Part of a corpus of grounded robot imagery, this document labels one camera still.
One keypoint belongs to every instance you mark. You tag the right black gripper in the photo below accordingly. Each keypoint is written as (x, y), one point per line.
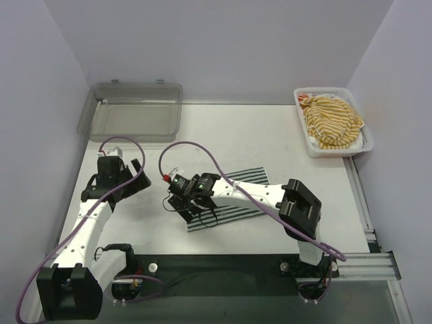
(182, 205)

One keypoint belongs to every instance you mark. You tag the aluminium frame rail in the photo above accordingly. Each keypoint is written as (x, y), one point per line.
(375, 265)

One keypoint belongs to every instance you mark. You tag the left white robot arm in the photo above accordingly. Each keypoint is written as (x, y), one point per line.
(70, 289)

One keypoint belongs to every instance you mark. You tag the clear grey plastic container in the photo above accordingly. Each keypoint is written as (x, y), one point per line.
(147, 112)

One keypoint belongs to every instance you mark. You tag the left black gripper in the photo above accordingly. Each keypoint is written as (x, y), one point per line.
(136, 182)

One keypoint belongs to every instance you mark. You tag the white plastic basket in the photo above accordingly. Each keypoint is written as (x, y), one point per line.
(345, 94)

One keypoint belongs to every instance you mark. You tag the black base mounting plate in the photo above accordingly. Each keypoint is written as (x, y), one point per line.
(266, 265)

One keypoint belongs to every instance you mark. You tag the yellow white striped towel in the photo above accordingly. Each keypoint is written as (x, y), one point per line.
(331, 122)

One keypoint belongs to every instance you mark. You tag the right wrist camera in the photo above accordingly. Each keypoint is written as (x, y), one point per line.
(178, 185)

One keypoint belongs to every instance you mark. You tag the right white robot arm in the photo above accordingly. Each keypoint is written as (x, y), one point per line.
(291, 204)

